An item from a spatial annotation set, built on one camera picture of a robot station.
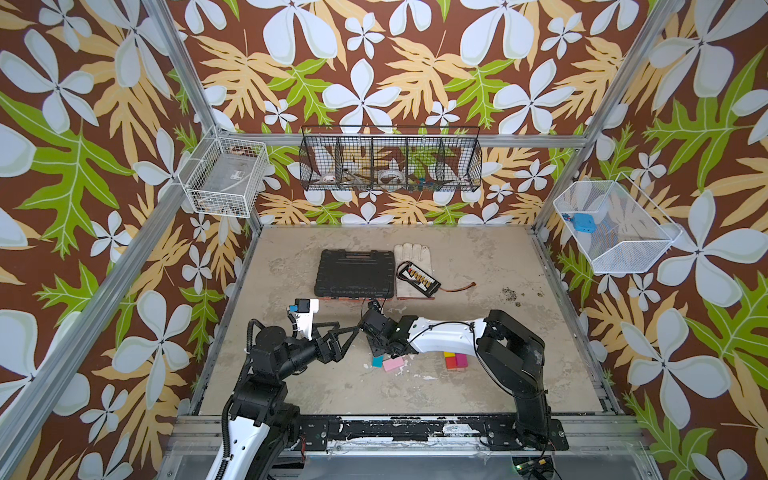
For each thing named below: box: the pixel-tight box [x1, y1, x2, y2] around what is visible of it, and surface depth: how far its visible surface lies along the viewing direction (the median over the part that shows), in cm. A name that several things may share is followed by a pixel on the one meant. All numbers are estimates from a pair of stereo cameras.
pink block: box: [383, 356, 405, 372], surface depth 87 cm
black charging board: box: [399, 261, 441, 298], surface depth 103 cm
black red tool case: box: [315, 249, 395, 300], surface depth 102 cm
